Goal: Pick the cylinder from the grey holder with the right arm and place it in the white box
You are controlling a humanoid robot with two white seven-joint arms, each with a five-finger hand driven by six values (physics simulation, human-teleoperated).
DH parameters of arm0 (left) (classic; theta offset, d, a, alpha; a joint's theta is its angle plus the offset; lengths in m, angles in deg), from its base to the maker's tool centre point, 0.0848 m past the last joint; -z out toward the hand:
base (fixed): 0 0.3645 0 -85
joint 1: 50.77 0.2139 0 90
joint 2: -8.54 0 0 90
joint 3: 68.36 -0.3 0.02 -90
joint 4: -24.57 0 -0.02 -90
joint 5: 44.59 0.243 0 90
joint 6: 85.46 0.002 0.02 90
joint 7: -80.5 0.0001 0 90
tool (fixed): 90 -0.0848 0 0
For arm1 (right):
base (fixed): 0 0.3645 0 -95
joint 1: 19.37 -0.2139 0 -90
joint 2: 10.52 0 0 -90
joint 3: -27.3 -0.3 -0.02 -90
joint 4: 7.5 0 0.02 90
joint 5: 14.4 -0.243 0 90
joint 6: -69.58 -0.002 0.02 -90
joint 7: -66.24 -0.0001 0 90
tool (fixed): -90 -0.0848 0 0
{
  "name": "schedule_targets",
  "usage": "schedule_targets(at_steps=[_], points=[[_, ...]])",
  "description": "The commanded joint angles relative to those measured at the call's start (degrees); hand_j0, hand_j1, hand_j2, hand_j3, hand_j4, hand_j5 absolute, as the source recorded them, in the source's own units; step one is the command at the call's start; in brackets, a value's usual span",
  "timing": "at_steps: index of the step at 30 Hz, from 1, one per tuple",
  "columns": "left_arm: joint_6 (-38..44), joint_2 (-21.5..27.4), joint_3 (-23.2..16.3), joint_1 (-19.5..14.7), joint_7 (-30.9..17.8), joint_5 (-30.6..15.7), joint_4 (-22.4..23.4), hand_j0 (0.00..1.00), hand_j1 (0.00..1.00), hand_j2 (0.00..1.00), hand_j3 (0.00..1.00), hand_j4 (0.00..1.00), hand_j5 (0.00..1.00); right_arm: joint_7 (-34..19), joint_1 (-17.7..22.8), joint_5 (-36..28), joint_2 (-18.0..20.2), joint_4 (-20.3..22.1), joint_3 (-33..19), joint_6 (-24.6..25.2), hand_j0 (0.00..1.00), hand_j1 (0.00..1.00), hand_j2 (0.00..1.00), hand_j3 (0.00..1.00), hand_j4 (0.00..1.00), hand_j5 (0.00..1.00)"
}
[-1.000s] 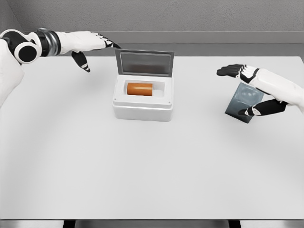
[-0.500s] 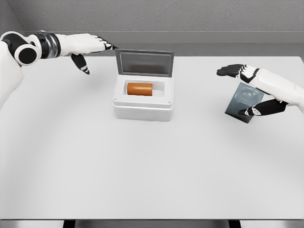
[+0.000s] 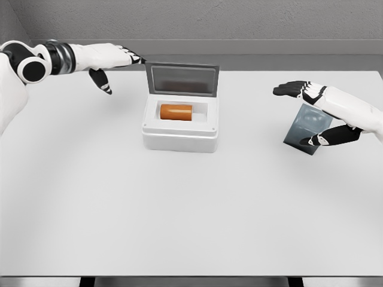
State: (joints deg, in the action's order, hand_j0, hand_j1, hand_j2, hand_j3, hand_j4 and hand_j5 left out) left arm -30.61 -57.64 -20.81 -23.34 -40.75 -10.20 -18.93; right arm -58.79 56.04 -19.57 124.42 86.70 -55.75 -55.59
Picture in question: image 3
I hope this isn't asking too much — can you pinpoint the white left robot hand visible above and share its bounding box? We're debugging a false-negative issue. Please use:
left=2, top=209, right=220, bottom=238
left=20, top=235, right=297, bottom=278
left=82, top=43, right=147, bottom=96

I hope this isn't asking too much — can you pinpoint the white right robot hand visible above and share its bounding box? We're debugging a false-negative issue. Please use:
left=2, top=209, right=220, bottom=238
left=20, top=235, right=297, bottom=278
left=272, top=80, right=363, bottom=148

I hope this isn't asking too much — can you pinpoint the white box base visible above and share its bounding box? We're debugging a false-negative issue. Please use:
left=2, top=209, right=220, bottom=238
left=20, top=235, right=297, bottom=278
left=141, top=94, right=220, bottom=154

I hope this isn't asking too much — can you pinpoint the orange cylinder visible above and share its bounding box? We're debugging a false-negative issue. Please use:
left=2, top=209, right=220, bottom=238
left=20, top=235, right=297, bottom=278
left=160, top=103, right=193, bottom=121

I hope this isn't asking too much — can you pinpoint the dark grey square plate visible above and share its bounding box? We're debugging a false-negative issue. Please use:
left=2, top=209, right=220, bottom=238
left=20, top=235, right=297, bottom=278
left=282, top=103, right=333, bottom=156

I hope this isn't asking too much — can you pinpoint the grey hinged box lid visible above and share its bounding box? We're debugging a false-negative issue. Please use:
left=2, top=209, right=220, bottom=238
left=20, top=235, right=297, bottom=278
left=145, top=62, right=221, bottom=98

